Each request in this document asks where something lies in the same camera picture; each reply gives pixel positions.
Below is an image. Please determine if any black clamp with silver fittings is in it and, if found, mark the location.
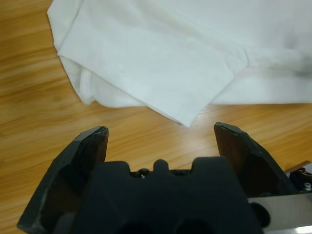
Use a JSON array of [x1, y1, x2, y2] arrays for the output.
[[289, 167, 312, 195]]

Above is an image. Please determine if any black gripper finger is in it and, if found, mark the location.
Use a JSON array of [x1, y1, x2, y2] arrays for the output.
[[214, 121, 299, 199], [17, 125, 110, 231]]

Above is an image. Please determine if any white T-shirt with black print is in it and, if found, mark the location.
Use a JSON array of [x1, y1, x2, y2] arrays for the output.
[[47, 0, 312, 127]]

